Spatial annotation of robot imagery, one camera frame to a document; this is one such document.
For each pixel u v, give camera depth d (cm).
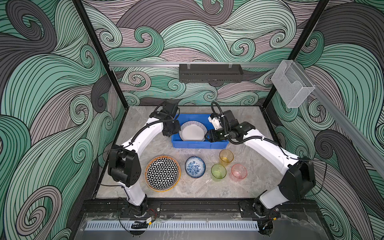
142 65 196
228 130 61
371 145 53
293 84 78
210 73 97
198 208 74
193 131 98
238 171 85
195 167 83
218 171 86
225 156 91
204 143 91
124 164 46
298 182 41
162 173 84
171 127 73
